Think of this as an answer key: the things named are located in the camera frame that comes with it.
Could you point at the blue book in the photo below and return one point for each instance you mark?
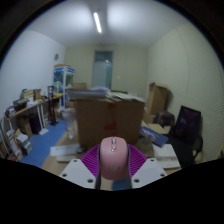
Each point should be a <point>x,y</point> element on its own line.
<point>155,135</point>

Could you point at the large brown cardboard box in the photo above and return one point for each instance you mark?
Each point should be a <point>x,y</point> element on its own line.
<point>96,121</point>

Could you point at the blue white display cabinet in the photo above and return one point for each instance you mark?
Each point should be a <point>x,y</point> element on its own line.
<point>63,83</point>

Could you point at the round wall clock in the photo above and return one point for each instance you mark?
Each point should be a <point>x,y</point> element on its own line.
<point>56,56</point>

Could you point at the pink computer mouse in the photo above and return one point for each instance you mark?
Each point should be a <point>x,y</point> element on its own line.
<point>114,160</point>

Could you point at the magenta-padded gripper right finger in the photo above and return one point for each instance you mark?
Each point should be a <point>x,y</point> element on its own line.
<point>148,171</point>

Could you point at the black monitor screen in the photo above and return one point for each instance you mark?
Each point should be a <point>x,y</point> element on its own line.
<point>187,123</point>

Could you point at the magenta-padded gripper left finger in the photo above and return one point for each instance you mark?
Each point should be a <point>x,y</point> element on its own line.
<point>77,171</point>

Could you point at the door with transom window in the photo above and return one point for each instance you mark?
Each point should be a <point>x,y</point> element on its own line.
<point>102,71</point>

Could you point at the dark storage bag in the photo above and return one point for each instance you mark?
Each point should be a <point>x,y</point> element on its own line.
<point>165,118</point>

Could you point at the clear plastic container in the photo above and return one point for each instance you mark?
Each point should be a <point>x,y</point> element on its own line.
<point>145,146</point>

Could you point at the translucent plastic bag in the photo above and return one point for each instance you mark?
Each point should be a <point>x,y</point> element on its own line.
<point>69,118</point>

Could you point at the shelf unit with books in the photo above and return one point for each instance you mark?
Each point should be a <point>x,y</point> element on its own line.
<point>16,145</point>

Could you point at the black chair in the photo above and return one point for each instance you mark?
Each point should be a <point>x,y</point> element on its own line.
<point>186,151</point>

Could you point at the white paper sheet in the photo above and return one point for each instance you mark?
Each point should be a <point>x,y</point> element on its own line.
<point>63,150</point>

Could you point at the wooden side desk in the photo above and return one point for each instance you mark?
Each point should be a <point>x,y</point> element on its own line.
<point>30,106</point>

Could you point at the open brown cardboard box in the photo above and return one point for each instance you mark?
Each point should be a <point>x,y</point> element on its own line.
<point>156,98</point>

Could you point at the white book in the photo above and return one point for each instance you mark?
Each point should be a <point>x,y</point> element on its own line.
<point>166,156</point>

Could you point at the ceiling tube light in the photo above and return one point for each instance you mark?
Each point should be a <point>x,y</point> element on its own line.
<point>97,22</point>

